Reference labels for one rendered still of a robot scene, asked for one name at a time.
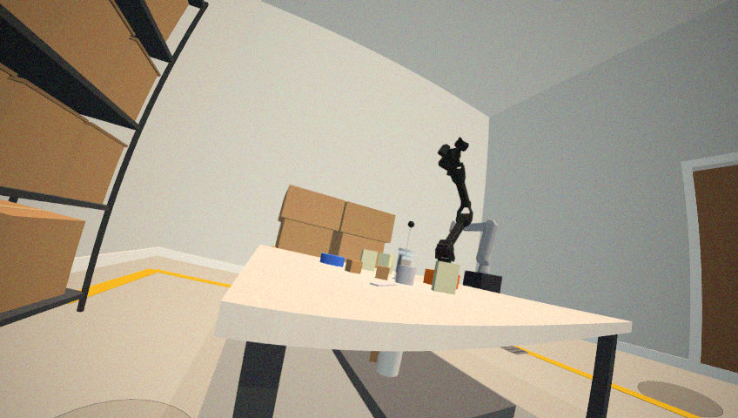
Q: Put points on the white cylinder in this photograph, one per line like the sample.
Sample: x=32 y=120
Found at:
x=405 y=275

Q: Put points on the blue short cylinder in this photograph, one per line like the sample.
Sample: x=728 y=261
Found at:
x=331 y=259

